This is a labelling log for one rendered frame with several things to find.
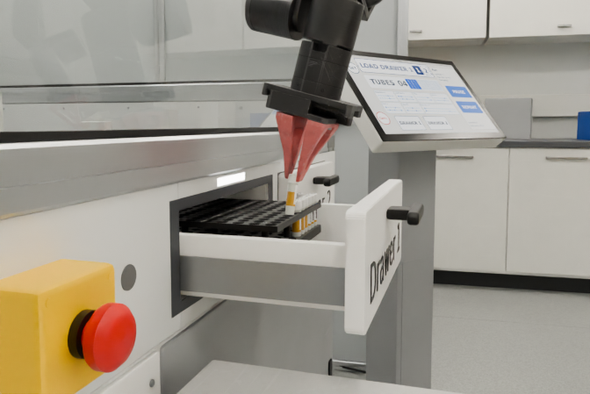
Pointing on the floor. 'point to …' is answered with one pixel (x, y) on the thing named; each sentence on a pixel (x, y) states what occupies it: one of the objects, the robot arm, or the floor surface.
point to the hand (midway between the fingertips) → (295, 173)
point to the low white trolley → (284, 382)
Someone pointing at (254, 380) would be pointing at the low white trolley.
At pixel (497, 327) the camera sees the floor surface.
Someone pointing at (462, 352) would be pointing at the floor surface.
